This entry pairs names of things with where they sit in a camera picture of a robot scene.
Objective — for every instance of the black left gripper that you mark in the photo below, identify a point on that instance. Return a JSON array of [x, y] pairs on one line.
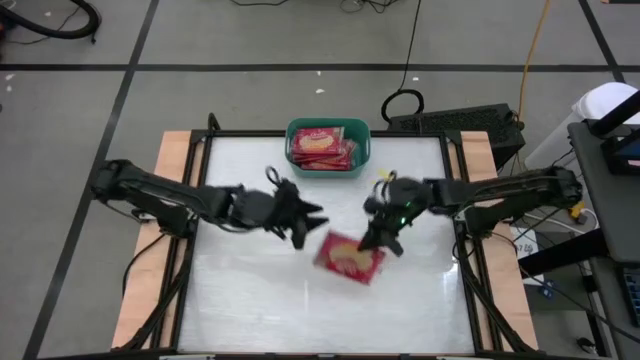
[[265, 210]]

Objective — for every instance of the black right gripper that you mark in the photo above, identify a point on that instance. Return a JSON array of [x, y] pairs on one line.
[[400, 200]]

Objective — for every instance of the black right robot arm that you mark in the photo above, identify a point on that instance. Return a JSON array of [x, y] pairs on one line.
[[510, 192]]

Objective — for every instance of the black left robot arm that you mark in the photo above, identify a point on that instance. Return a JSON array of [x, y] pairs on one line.
[[160, 192]]

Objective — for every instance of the teal plastic basket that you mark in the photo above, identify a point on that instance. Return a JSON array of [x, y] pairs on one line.
[[362, 135]]

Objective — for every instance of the light wooden table board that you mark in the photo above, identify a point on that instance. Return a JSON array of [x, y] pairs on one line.
[[477, 150], [170, 150]]

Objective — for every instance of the white paper sheet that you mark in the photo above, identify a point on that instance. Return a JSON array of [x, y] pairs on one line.
[[525, 247]]

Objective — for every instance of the small blue box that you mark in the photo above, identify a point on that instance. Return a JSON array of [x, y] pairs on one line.
[[547, 289]]

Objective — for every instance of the yellow power plug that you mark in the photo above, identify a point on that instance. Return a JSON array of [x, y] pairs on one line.
[[576, 210]]

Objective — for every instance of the dark grey desk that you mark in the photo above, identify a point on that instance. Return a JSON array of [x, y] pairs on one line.
[[615, 210]]

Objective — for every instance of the black device with blue screen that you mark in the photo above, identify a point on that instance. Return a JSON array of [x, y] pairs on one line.
[[622, 155]]

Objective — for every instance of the black computer keyboard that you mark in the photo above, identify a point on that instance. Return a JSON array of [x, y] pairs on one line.
[[633, 295]]

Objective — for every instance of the white plastic bin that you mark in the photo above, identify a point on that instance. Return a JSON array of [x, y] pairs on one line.
[[600, 100]]

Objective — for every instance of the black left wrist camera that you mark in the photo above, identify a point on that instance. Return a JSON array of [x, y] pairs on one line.
[[287, 190]]

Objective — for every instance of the black metal table frame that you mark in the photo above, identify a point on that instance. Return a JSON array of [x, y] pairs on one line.
[[240, 133]]

